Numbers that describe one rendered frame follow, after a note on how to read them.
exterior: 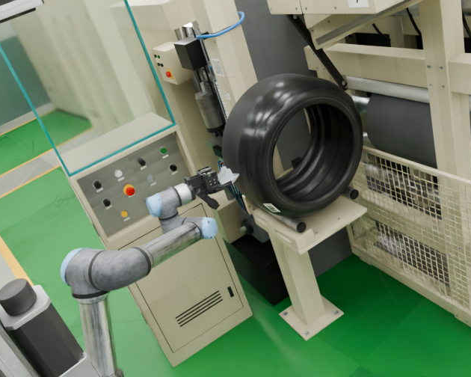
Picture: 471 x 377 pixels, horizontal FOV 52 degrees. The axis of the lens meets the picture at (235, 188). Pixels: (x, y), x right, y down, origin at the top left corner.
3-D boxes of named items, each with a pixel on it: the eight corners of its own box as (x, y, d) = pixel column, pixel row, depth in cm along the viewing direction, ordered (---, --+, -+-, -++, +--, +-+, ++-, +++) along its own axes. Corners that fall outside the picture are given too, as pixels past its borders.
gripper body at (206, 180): (218, 170, 173) (188, 182, 169) (223, 191, 177) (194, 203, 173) (209, 164, 180) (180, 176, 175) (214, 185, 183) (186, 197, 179)
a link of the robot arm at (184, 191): (184, 209, 171) (175, 201, 178) (195, 203, 173) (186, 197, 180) (179, 190, 168) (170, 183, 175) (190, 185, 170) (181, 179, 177)
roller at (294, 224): (251, 202, 219) (256, 194, 219) (259, 206, 222) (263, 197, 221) (295, 231, 190) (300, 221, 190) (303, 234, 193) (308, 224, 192)
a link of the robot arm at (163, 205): (149, 216, 174) (142, 195, 171) (176, 205, 178) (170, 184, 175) (156, 223, 167) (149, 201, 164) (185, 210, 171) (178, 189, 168)
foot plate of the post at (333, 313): (279, 315, 280) (277, 312, 279) (315, 290, 288) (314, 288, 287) (306, 341, 258) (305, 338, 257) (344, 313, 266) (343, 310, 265)
